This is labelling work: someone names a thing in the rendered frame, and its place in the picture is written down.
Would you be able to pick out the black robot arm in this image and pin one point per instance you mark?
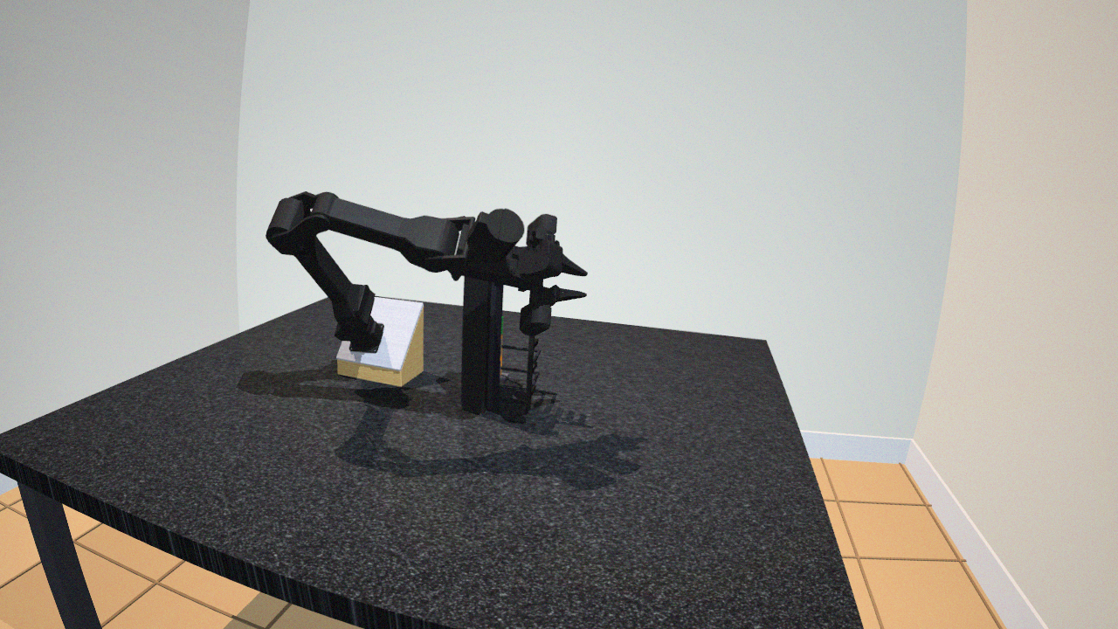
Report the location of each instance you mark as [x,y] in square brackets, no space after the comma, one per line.
[426,242]

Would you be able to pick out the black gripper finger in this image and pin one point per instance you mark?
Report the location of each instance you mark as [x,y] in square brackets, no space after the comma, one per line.
[561,294]
[570,267]

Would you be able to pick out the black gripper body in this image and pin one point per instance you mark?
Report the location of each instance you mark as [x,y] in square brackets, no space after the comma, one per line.
[536,316]

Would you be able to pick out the black vertical post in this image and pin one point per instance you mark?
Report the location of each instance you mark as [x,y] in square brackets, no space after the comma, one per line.
[481,318]

